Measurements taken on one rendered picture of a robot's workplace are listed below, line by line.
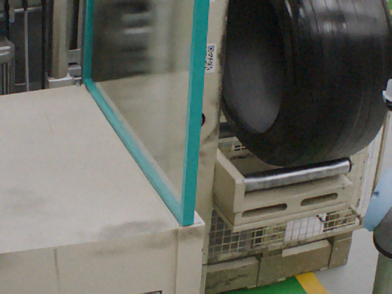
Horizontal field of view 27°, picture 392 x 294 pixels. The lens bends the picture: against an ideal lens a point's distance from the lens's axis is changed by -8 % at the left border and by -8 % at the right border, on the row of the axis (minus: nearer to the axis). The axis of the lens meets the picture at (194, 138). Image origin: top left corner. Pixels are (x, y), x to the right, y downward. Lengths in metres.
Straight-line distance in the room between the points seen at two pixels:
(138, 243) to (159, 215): 0.07
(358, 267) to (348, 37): 1.67
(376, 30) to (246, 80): 0.59
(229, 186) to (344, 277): 1.38
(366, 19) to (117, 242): 0.97
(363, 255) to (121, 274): 2.33
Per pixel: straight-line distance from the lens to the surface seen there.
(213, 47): 2.01
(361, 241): 3.64
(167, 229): 1.28
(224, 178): 2.12
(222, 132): 2.38
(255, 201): 2.15
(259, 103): 2.44
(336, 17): 1.96
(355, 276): 3.41
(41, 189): 1.38
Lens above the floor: 1.97
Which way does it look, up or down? 27 degrees down
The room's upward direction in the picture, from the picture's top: 4 degrees clockwise
